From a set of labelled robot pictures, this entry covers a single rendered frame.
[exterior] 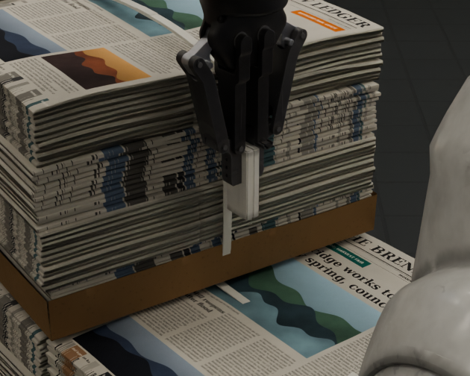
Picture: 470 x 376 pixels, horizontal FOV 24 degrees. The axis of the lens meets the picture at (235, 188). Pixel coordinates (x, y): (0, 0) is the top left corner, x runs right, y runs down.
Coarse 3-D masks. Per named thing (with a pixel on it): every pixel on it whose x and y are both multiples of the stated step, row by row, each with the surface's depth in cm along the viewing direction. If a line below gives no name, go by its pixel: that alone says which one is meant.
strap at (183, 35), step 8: (120, 0) 110; (128, 0) 110; (136, 8) 107; (144, 8) 107; (152, 16) 105; (160, 16) 105; (160, 24) 104; (168, 24) 103; (176, 32) 102; (184, 32) 102; (184, 40) 101; (192, 40) 100
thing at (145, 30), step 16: (80, 0) 114; (96, 0) 115; (112, 0) 114; (112, 16) 109; (128, 16) 110; (144, 16) 110; (128, 32) 105; (144, 32) 105; (160, 32) 106; (192, 32) 106; (160, 48) 101; (176, 48) 101; (208, 160) 100; (208, 176) 101; (208, 192) 101; (208, 208) 102; (208, 224) 103; (240, 224) 105; (208, 240) 104
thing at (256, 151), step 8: (248, 144) 98; (256, 152) 97; (256, 160) 97; (256, 168) 98; (256, 176) 98; (256, 184) 98; (256, 192) 99; (256, 200) 99; (256, 208) 99; (256, 216) 100
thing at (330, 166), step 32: (160, 0) 114; (192, 0) 114; (288, 0) 113; (320, 0) 113; (320, 32) 104; (352, 32) 104; (320, 64) 103; (352, 64) 106; (320, 96) 105; (352, 96) 107; (288, 128) 104; (320, 128) 106; (352, 128) 108; (288, 160) 105; (320, 160) 107; (352, 160) 110; (288, 192) 107; (320, 192) 109; (352, 192) 112; (256, 224) 106
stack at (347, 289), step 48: (0, 288) 107; (240, 288) 107; (288, 288) 107; (336, 288) 107; (384, 288) 107; (0, 336) 107; (96, 336) 99; (144, 336) 99; (192, 336) 100; (240, 336) 100; (288, 336) 100; (336, 336) 100
